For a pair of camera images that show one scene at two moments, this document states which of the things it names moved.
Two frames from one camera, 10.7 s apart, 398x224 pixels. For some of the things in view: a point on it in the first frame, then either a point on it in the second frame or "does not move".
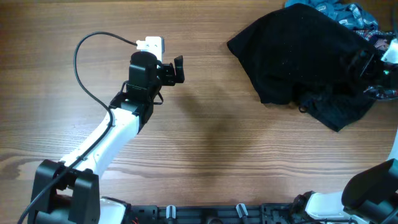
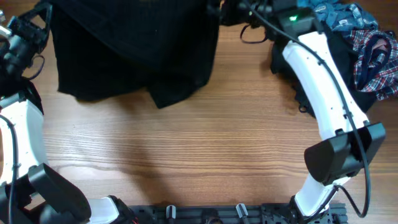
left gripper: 167,68 → 20,27
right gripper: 367,66 → 232,11
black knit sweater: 298,50 → 111,48
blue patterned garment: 353,16 does not move
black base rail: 269,213 does not move
